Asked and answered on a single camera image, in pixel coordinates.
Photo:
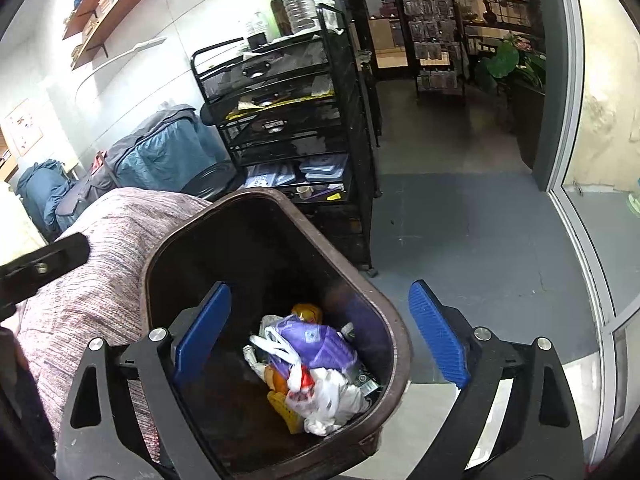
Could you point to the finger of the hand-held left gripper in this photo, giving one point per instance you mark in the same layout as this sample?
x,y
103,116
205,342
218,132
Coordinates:
x,y
45,266

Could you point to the green potted plant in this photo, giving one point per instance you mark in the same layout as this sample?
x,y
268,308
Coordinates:
x,y
502,60

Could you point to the bed with grey cover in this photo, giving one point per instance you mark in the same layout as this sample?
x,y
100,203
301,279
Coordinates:
x,y
150,155

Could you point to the black round disc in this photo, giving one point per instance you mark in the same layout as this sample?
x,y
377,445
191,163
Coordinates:
x,y
215,180

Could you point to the yellow paper sheet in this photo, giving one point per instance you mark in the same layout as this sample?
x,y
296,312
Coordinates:
x,y
280,102

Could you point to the orange plastic package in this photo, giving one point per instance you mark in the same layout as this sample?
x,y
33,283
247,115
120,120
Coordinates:
x,y
307,312

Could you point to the dark planter box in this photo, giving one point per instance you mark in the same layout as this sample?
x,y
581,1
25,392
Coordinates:
x,y
530,125

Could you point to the white floor lamp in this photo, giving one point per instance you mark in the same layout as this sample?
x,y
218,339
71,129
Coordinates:
x,y
145,44

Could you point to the dark brown bottle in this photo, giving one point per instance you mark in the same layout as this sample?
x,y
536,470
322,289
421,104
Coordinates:
x,y
281,10

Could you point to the black mesh cart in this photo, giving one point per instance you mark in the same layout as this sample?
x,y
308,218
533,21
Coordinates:
x,y
340,110

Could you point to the wall poster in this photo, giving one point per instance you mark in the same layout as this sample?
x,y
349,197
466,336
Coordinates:
x,y
22,127

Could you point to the blue bedding pile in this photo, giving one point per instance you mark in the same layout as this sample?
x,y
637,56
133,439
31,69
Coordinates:
x,y
40,190

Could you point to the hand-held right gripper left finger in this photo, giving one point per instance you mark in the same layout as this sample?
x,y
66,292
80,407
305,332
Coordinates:
x,y
200,335

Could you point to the dark vase with twigs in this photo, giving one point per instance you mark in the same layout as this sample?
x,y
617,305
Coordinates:
x,y
486,7

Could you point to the white red-print plastic bag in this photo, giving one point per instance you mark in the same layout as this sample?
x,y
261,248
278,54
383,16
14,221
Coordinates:
x,y
330,400

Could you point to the blue white packet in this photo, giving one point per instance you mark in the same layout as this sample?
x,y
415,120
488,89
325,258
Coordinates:
x,y
270,176
324,167

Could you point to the brown plastic bin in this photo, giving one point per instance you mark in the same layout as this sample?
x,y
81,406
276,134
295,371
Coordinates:
x,y
280,250

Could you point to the yellow plastic bag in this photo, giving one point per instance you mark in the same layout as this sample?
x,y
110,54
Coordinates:
x,y
282,407

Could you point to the wooden wall shelf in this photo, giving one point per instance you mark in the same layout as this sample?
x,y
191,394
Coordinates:
x,y
90,12
125,15

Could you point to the wooden wall cabinet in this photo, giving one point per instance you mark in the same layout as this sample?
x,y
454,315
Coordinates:
x,y
7,165

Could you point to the grey metal door frame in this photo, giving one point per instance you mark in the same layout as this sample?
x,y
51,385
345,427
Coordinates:
x,y
570,85

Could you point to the purple plastic bag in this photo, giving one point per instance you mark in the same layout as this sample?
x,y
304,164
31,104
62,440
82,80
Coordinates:
x,y
320,350

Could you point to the clear bottle with red cap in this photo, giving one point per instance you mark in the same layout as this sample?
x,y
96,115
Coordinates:
x,y
299,2

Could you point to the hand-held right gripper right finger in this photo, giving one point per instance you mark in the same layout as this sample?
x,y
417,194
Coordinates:
x,y
440,335

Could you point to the bed with pink-purple sheet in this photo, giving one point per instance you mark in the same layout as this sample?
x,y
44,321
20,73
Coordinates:
x,y
100,270

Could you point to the shop display rack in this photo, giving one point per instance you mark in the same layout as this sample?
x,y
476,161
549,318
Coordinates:
x,y
432,35

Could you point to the black round stool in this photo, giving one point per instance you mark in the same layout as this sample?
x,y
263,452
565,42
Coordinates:
x,y
207,115

